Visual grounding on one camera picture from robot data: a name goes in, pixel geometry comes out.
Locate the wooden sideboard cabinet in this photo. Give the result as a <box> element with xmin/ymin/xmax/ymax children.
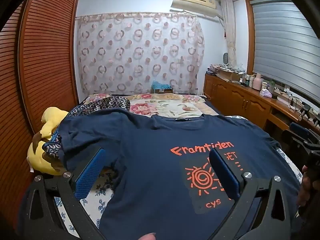
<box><xmin>203</xmin><ymin>72</ymin><xmax>320</xmax><ymax>140</ymax></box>

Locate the dark circle patterned cloth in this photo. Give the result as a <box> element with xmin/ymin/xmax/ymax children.
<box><xmin>44</xmin><ymin>96</ymin><xmax>132</xmax><ymax>160</ymax></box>

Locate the blue floral quilt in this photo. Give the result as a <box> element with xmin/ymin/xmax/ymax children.
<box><xmin>50</xmin><ymin>115</ymin><xmax>304</xmax><ymax>240</ymax></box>

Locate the circle patterned sheer curtain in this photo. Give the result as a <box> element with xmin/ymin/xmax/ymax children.
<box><xmin>76</xmin><ymin>12</ymin><xmax>205</xmax><ymax>95</ymax></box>

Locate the white air conditioner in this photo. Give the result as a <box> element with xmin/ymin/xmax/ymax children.
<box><xmin>170</xmin><ymin>0</ymin><xmax>218</xmax><ymax>18</ymax></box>

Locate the grey window blind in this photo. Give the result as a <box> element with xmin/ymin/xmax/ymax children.
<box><xmin>250</xmin><ymin>0</ymin><xmax>320</xmax><ymax>92</ymax></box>

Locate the wooden louvered wardrobe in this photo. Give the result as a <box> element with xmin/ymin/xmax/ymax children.
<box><xmin>0</xmin><ymin>0</ymin><xmax>82</xmax><ymax>230</ymax></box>

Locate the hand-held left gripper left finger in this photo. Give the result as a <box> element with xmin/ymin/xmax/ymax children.
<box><xmin>20</xmin><ymin>148</ymin><xmax>110</xmax><ymax>240</ymax></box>

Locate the person's right hand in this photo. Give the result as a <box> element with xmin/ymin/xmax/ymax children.
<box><xmin>297</xmin><ymin>165</ymin><xmax>313</xmax><ymax>209</ymax></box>

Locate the wooden window frame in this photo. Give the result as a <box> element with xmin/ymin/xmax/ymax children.
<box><xmin>245</xmin><ymin>0</ymin><xmax>320</xmax><ymax>98</ymax></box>

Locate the open cardboard box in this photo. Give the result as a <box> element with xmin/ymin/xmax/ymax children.
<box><xmin>216</xmin><ymin>69</ymin><xmax>243</xmax><ymax>82</ymax></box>

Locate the navy printed t-shirt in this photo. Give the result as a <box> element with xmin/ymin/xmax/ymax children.
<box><xmin>56</xmin><ymin>110</ymin><xmax>303</xmax><ymax>240</ymax></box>

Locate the pink bottle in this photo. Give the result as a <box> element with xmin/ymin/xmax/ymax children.
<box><xmin>252</xmin><ymin>73</ymin><xmax>263</xmax><ymax>90</ymax></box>

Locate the navy bed sheet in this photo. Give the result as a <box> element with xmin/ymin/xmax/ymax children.
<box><xmin>201</xmin><ymin>96</ymin><xmax>227</xmax><ymax>117</ymax></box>

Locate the yellow plush toy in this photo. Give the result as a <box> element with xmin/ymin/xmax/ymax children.
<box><xmin>27</xmin><ymin>107</ymin><xmax>69</xmax><ymax>175</ymax></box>

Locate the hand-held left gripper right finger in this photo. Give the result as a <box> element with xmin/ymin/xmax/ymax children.
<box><xmin>209</xmin><ymin>148</ymin><xmax>303</xmax><ymax>240</ymax></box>

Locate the cream window curtain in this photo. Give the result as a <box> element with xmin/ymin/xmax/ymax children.
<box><xmin>220</xmin><ymin>0</ymin><xmax>237</xmax><ymax>67</ymax></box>

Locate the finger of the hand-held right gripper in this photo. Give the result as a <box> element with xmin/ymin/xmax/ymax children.
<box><xmin>282</xmin><ymin>122</ymin><xmax>313</xmax><ymax>153</ymax></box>

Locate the pink floral blanket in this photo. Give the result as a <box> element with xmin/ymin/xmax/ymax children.
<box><xmin>82</xmin><ymin>92</ymin><xmax>213</xmax><ymax>118</ymax></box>

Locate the blue bag on stool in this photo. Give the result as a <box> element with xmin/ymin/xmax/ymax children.
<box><xmin>151</xmin><ymin>80</ymin><xmax>173</xmax><ymax>94</ymax></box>

